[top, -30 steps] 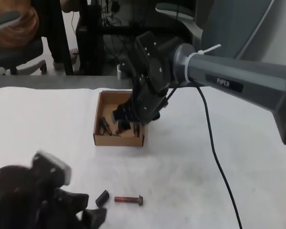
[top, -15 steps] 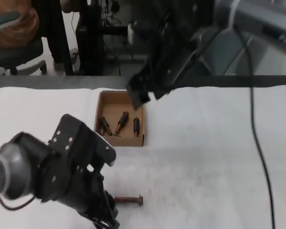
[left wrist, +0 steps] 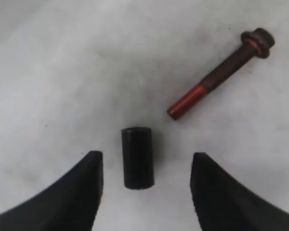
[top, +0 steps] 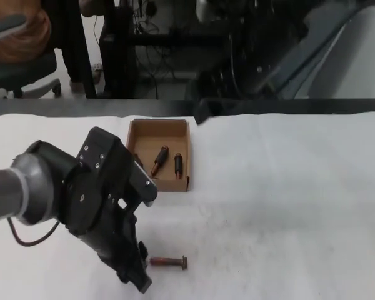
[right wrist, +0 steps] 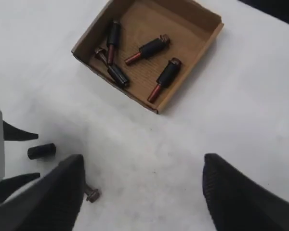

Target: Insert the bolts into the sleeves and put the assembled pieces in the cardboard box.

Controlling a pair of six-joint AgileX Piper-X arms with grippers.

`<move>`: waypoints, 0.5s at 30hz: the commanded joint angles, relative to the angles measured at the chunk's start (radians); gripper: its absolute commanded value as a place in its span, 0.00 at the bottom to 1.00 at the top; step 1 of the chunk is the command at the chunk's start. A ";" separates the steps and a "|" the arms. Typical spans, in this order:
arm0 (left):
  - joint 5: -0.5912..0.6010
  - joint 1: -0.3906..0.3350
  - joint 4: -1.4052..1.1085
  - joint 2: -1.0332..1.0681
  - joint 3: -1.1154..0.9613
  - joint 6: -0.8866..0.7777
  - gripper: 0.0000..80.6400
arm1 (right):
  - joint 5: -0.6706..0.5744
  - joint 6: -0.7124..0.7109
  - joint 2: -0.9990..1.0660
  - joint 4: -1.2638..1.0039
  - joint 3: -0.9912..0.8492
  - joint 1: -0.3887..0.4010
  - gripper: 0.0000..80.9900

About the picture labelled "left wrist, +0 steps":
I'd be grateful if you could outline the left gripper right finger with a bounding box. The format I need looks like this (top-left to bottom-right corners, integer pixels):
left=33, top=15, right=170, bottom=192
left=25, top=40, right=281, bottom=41
left=190, top=152, right=289, bottom=231

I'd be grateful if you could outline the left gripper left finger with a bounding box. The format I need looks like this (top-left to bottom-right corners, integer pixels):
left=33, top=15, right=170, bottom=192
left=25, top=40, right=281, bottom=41
left=0, top=150, right=104, bottom=231

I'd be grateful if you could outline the black cylindrical sleeve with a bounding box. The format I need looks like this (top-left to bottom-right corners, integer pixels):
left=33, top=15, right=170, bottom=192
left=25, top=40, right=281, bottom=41
left=120, top=126, right=156, bottom=190

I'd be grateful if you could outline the brown flanged bolt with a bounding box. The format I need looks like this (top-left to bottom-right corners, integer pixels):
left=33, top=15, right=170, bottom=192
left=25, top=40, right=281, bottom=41
left=167, top=27, right=276, bottom=121

